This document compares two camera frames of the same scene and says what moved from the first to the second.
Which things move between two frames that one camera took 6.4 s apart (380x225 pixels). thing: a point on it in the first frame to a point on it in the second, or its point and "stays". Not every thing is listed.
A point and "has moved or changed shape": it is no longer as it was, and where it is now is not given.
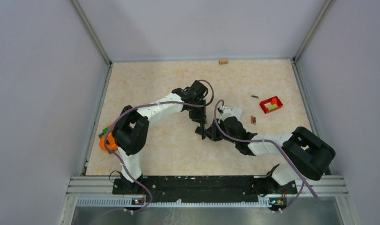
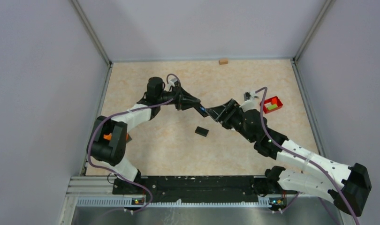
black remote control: [203, 131] has moved or changed shape
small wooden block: [223, 61] stays
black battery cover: [199, 130] stays
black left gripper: [201, 116] to [183, 97]
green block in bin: [273, 106] stays
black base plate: [218, 190] stays
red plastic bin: [271, 101] stays
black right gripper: [212, 132] to [224, 113]
